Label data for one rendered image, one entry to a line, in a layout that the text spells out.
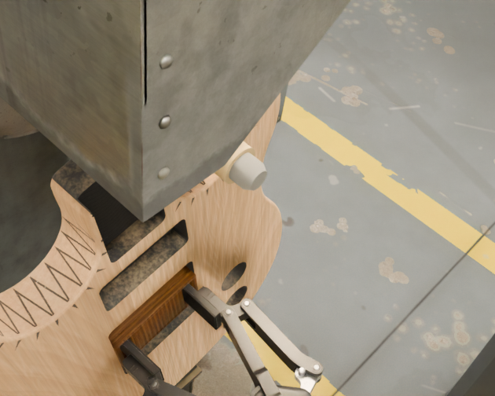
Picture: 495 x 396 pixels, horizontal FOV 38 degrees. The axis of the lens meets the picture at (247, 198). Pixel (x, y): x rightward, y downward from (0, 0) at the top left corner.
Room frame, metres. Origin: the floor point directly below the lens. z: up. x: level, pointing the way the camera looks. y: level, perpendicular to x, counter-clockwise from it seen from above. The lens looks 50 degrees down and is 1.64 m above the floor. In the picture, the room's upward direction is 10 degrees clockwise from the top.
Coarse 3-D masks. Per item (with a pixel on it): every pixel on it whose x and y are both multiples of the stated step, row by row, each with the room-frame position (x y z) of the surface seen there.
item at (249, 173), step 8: (248, 152) 0.36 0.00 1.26; (240, 160) 0.35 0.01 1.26; (248, 160) 0.35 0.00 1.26; (256, 160) 0.35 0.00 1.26; (232, 168) 0.34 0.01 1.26; (240, 168) 0.34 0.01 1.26; (248, 168) 0.34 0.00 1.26; (256, 168) 0.34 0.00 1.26; (264, 168) 0.35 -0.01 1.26; (232, 176) 0.34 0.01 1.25; (240, 176) 0.34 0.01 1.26; (248, 176) 0.34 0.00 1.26; (256, 176) 0.34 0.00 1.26; (264, 176) 0.35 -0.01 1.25; (240, 184) 0.34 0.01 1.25; (248, 184) 0.33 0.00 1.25; (256, 184) 0.34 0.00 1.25
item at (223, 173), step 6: (246, 144) 0.36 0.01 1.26; (240, 150) 0.35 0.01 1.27; (246, 150) 0.36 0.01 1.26; (252, 150) 0.36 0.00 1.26; (234, 156) 0.35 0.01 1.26; (228, 162) 0.34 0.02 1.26; (234, 162) 0.35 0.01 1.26; (222, 168) 0.34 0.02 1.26; (228, 168) 0.34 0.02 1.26; (216, 174) 0.35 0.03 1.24; (222, 174) 0.34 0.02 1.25; (228, 174) 0.34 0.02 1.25; (228, 180) 0.34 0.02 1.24
